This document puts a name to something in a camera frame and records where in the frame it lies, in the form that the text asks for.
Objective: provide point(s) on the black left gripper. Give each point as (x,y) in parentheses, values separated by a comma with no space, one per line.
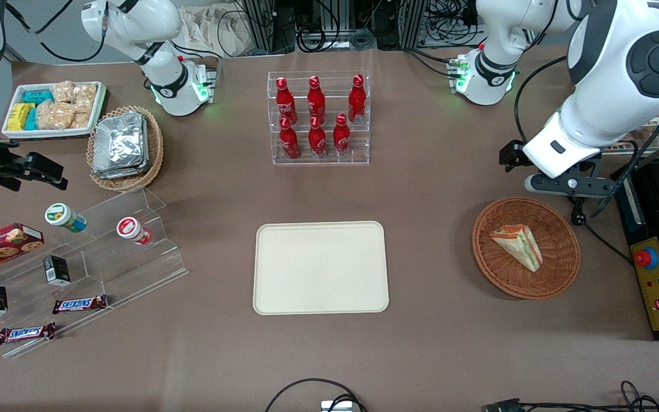
(511,155)

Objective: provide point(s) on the red emergency stop button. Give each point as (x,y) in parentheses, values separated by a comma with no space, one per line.
(646,258)

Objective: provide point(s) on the light wicker basket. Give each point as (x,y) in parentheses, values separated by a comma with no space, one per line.
(155,149)

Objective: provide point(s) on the small silver device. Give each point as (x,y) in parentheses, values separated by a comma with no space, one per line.
(336,407)

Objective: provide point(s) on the yellow snack pack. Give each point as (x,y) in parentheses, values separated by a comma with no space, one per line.
(19,116)

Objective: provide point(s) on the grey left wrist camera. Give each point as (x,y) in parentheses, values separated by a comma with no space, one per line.
(570,184)

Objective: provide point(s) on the rice cracker pack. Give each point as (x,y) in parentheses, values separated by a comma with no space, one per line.
(63,91)
(82,120)
(55,115)
(85,97)

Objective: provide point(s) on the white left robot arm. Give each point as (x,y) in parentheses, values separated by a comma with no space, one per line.
(621,86)

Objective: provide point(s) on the brown wicker basket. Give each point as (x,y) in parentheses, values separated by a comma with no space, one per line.
(558,269)

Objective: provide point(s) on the red cola bottle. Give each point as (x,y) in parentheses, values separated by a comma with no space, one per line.
(341,137)
(317,140)
(357,100)
(290,142)
(285,103)
(316,100)

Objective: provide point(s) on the beige cloth bag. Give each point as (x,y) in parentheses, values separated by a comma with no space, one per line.
(215,28)

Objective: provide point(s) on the silver foil pack stack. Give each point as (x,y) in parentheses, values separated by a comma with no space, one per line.
(120,146)

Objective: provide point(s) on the triangle sandwich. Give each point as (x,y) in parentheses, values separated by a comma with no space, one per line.
(521,246)

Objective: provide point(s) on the green lid yoghurt cup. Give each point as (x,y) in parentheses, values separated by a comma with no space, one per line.
(62,216)

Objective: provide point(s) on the Snickers chocolate bar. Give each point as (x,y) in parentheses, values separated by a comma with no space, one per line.
(26,333)
(79,304)

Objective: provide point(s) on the clear acrylic step shelf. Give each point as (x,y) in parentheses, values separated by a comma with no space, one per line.
(112,263)

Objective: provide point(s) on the black side platform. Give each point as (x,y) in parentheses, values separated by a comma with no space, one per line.
(627,223)

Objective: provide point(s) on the red lid yoghurt cup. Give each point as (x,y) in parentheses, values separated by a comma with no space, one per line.
(130,229)

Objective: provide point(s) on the black box with barcode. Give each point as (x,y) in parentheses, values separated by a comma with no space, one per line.
(56,270)

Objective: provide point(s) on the cream plastic tray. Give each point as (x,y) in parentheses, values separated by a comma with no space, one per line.
(321,269)

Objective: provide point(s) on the white rectangular snack tray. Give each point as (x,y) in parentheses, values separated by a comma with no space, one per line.
(49,134)

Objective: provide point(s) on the clear acrylic bottle rack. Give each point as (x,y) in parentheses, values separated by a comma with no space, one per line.
(358,143)

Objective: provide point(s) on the teal snack pack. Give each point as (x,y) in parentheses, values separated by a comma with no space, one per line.
(38,96)
(31,118)

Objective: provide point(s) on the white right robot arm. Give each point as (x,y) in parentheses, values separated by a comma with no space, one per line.
(135,23)

